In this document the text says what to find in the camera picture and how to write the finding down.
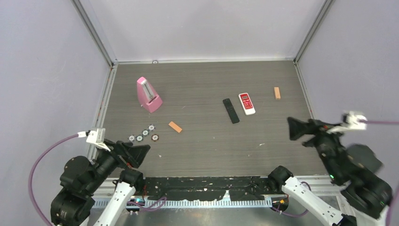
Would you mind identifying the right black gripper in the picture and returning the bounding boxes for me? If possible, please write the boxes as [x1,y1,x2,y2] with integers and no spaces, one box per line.
[285,115,347,180]

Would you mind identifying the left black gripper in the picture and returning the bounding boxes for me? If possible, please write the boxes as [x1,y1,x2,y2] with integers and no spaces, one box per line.
[85,137,150,192]

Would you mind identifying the white remote control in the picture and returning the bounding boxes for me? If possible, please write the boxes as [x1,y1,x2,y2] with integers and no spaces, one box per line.
[238,93,256,115]

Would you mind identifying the black remote control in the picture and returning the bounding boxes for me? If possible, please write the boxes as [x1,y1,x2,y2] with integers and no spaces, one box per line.
[223,98,240,124]

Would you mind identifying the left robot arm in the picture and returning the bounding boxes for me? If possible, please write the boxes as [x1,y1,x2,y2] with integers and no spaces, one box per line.
[50,139,151,226]

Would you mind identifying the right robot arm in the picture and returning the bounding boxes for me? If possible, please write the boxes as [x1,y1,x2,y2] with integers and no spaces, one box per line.
[268,111,394,226]

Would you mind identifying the round poker chip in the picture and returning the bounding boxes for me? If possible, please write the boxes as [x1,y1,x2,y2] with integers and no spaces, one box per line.
[151,134,159,142]

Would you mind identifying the wooden block far right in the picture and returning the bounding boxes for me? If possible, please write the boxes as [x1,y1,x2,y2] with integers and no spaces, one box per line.
[274,87,281,100]

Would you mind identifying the wooden block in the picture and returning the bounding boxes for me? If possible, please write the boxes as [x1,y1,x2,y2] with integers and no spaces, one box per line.
[274,87,281,100]
[168,121,183,133]

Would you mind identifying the wooden block near centre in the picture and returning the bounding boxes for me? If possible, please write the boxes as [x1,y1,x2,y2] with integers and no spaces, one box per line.
[168,121,183,133]

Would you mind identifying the pink metronome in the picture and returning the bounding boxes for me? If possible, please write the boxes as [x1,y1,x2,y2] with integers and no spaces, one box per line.
[136,77,163,113]

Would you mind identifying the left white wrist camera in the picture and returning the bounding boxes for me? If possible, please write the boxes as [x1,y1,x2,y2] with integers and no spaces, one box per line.
[77,128,111,152]

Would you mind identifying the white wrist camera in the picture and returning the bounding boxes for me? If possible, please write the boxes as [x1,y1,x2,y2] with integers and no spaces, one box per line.
[77,128,111,152]
[327,111,367,134]

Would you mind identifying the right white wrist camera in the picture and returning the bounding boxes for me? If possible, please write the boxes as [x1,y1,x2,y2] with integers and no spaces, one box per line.
[327,111,367,134]

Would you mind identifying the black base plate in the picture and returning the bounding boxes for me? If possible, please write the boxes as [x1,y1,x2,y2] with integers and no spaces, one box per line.
[136,176,287,201]

